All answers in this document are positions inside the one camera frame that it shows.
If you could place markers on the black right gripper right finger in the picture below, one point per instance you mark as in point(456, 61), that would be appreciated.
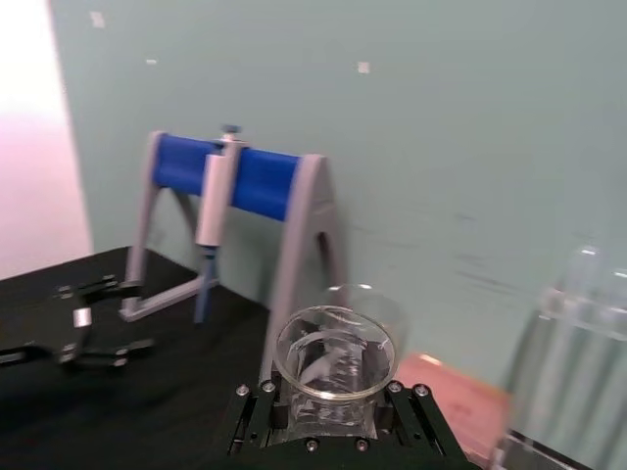
point(416, 416)

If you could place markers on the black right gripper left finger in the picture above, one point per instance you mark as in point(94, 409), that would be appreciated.
point(252, 411)

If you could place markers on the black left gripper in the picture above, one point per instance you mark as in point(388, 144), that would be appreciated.
point(78, 318)

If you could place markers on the clear glass beaker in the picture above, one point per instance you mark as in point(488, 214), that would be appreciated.
point(338, 377)
point(399, 333)

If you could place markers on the black table cloth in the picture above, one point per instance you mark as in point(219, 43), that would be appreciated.
point(147, 406)

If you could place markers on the grey and blue pipette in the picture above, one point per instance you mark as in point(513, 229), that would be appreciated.
point(215, 196)

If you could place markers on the grey stand with blue bar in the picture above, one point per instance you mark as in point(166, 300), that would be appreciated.
point(272, 178)

